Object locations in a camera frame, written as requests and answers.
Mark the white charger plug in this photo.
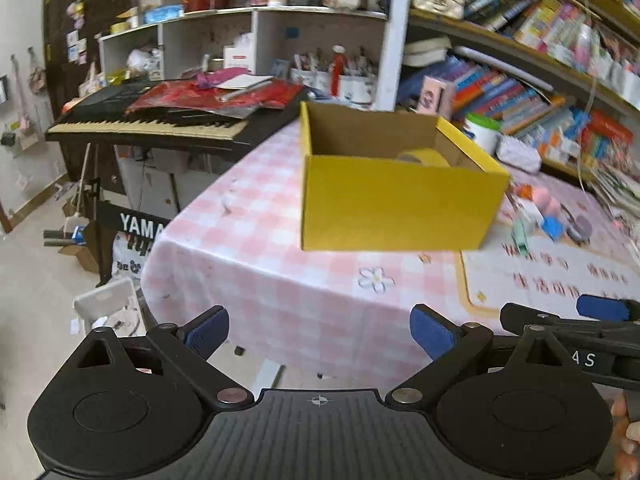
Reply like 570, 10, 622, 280
520, 199, 545, 228

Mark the pink plush ball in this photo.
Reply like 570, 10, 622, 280
520, 185, 563, 217

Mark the white cubby shelf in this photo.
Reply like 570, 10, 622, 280
97, 0, 415, 111

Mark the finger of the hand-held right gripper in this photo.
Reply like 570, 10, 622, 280
500, 302, 640, 357
576, 294, 640, 323

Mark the wooden bookshelf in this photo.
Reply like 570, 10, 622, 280
407, 0, 640, 188

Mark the white cable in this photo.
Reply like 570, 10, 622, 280
574, 0, 602, 192

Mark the black keyboard stand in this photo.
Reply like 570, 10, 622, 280
80, 142, 182, 287

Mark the white canister green lid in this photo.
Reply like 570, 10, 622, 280
464, 112, 502, 157

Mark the pink checked tablecloth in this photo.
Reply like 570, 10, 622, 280
140, 105, 640, 382

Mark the stack of papers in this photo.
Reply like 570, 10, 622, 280
590, 160, 640, 223

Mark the pale thick book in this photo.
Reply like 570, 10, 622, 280
403, 36, 453, 68

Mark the red tassel ornament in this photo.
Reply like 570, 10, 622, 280
330, 45, 349, 99

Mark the black electronic keyboard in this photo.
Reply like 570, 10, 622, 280
45, 79, 312, 153

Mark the white quilted pouch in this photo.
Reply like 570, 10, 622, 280
495, 135, 542, 172

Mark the yellow cardboard box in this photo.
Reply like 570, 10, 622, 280
299, 101, 511, 252

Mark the brown cardboard carton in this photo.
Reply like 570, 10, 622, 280
59, 242, 101, 274

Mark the red plastic bag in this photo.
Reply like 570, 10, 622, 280
125, 79, 308, 113

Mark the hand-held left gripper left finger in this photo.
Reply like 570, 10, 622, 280
67, 305, 255, 408

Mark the white notebook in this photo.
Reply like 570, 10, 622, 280
216, 75, 275, 92

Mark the flat blue box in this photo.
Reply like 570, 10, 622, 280
145, 5, 185, 25

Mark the row of colourful books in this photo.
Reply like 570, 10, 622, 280
459, 0, 640, 107

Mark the yellow tape roll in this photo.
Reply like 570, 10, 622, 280
397, 148, 449, 167

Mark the person's right hand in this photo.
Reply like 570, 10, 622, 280
611, 392, 640, 480

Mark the white printed sack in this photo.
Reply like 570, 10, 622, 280
112, 230, 162, 287

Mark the grey round case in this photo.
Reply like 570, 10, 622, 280
567, 215, 594, 241

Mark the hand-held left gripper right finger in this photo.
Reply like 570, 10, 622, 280
385, 304, 576, 407

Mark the row of thin picture books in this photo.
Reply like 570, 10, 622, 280
399, 55, 637, 181

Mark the pink sticker tumbler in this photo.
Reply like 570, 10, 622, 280
419, 76, 456, 116

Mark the white box red label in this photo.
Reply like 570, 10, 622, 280
222, 45, 257, 74

